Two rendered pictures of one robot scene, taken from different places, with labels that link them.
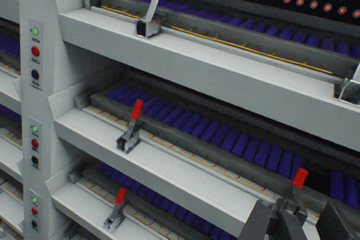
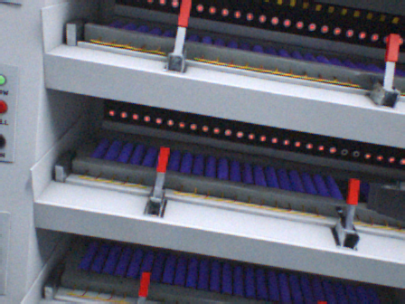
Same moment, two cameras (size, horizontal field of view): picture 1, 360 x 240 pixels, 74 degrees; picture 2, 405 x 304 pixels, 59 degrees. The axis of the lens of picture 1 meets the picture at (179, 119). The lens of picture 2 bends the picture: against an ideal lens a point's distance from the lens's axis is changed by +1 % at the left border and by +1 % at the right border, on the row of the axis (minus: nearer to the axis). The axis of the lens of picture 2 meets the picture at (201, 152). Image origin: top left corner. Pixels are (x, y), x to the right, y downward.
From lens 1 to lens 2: 0.22 m
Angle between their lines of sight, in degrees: 23
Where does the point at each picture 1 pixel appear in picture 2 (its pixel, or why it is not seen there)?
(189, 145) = (226, 191)
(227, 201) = (292, 234)
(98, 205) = not seen: outside the picture
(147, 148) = (179, 206)
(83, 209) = not seen: outside the picture
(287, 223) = not seen: outside the picture
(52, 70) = (32, 129)
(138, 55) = (172, 94)
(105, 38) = (124, 79)
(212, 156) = (256, 195)
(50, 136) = (26, 228)
